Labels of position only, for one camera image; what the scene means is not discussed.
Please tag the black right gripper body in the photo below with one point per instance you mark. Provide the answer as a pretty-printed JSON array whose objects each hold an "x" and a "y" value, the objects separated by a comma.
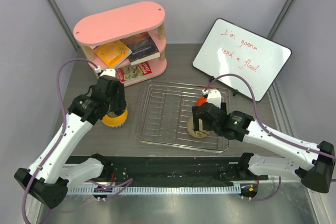
[{"x": 223, "y": 107}]

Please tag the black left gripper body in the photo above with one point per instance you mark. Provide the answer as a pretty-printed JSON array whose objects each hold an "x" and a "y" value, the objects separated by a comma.
[{"x": 111, "y": 104}]

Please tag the orange bowl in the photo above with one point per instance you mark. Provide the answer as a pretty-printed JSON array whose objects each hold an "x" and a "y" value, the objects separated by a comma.
[{"x": 201, "y": 100}]

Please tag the dark brown bowl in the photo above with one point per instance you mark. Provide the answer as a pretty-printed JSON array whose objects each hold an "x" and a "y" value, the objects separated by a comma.
[{"x": 117, "y": 113}]

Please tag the yellow bowl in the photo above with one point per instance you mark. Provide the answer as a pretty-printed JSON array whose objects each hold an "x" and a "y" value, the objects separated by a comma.
[{"x": 124, "y": 115}]

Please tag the beige speckled bowl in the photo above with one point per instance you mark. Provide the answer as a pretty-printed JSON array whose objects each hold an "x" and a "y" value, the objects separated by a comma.
[{"x": 196, "y": 134}]

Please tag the metal wire dish rack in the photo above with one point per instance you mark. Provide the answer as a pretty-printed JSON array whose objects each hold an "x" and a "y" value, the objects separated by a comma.
[{"x": 166, "y": 112}]

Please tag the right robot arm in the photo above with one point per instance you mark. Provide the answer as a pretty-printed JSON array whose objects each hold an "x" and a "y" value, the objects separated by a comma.
[{"x": 310, "y": 163}]

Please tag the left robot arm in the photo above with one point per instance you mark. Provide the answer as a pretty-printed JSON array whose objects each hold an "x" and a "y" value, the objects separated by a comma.
[{"x": 45, "y": 179}]

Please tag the red magazine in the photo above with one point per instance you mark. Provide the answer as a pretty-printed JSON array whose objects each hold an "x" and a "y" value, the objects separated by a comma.
[{"x": 131, "y": 73}]

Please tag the yellow book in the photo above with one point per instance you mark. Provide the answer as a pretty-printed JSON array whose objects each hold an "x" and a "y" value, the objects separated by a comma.
[{"x": 112, "y": 53}]

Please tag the dark blue book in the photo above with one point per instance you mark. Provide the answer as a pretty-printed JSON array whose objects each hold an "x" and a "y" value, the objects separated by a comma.
[{"x": 143, "y": 48}]

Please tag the pink three-tier shelf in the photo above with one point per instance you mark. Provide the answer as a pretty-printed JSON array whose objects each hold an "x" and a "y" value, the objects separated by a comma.
[{"x": 119, "y": 23}]

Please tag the white whiteboard with red writing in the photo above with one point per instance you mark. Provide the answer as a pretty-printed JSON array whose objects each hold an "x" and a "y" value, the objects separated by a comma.
[{"x": 241, "y": 59}]

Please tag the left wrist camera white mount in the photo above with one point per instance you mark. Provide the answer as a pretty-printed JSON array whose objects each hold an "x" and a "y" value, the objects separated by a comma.
[{"x": 109, "y": 72}]

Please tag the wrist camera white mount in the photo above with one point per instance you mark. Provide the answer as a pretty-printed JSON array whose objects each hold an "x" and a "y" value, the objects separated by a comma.
[
  {"x": 212, "y": 96},
  {"x": 109, "y": 72}
]

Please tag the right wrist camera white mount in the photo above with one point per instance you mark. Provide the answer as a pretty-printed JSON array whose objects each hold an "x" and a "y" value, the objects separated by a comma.
[{"x": 212, "y": 96}]

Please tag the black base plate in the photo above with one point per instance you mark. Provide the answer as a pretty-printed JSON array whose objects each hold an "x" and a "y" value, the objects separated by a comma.
[{"x": 174, "y": 171}]

